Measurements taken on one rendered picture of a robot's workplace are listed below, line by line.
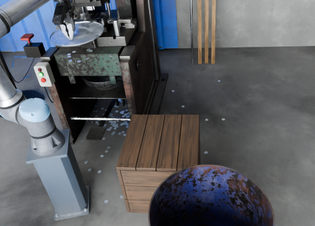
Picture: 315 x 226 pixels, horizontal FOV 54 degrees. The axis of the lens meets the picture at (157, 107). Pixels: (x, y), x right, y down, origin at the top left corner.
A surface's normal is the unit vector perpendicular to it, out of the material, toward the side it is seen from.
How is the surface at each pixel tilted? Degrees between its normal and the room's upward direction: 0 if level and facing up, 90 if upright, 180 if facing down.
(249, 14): 90
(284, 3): 90
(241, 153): 0
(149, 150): 0
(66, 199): 90
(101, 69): 90
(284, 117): 0
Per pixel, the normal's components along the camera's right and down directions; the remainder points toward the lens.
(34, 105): 0.02, -0.76
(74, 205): 0.17, 0.57
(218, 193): -0.30, 0.55
